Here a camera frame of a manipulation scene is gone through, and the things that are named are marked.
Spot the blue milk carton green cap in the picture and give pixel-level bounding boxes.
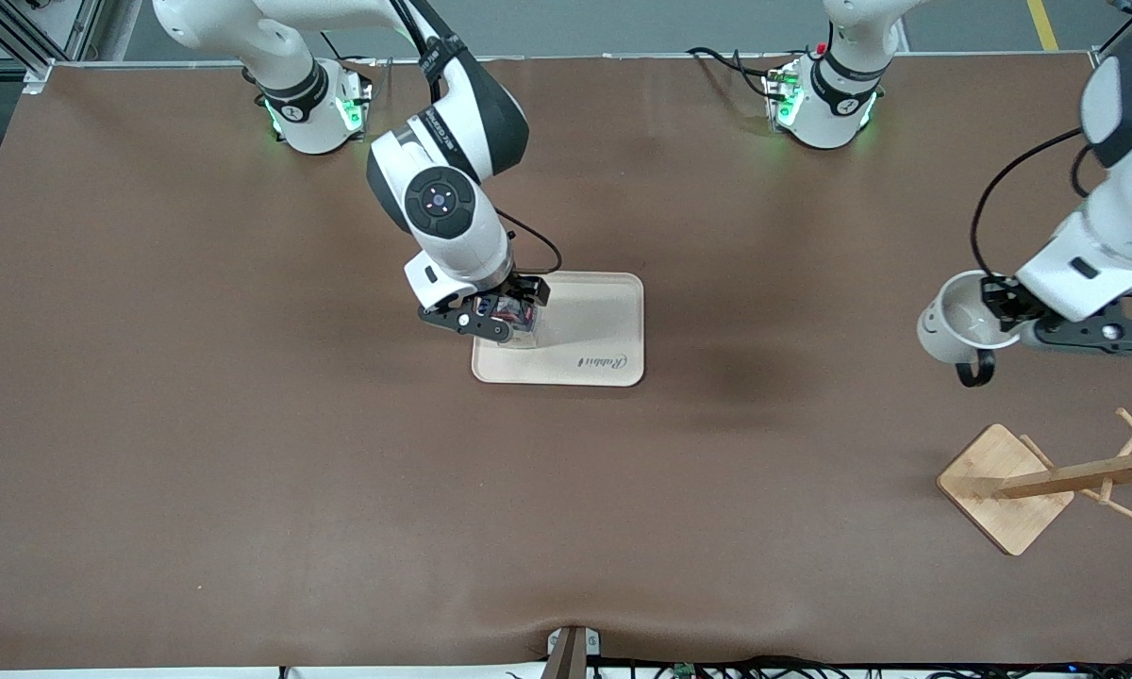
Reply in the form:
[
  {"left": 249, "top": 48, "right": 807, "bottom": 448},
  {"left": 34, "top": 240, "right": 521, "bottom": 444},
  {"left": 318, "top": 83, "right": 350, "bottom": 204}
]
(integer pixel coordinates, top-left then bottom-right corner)
[{"left": 476, "top": 294, "right": 540, "bottom": 351}]

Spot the white smiley cup black handle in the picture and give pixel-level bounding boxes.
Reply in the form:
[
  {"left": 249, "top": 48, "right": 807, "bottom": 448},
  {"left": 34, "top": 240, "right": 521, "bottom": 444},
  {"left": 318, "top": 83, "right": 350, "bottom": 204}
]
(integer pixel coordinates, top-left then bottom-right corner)
[{"left": 917, "top": 271, "right": 1024, "bottom": 389}]

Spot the wooden cup rack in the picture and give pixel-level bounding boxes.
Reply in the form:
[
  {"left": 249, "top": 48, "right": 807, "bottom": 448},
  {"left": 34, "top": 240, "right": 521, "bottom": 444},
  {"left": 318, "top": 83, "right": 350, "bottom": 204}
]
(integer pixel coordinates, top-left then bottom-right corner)
[{"left": 936, "top": 407, "right": 1132, "bottom": 556}]

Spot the beige plastic tray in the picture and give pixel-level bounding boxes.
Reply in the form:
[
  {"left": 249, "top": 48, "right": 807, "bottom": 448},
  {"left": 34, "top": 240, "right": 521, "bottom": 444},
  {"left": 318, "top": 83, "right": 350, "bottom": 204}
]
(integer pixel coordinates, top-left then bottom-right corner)
[{"left": 472, "top": 272, "right": 645, "bottom": 388}]

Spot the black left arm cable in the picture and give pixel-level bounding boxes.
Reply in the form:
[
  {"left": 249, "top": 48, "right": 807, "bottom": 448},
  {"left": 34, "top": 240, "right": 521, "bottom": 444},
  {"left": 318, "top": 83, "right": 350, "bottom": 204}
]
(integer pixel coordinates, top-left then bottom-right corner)
[{"left": 969, "top": 126, "right": 1110, "bottom": 280}]

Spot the black base power cable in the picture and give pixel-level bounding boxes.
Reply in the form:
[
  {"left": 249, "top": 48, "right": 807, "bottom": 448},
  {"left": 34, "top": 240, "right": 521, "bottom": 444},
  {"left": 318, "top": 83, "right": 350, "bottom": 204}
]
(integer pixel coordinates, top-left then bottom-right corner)
[
  {"left": 319, "top": 30, "right": 380, "bottom": 69},
  {"left": 686, "top": 46, "right": 786, "bottom": 101}
]

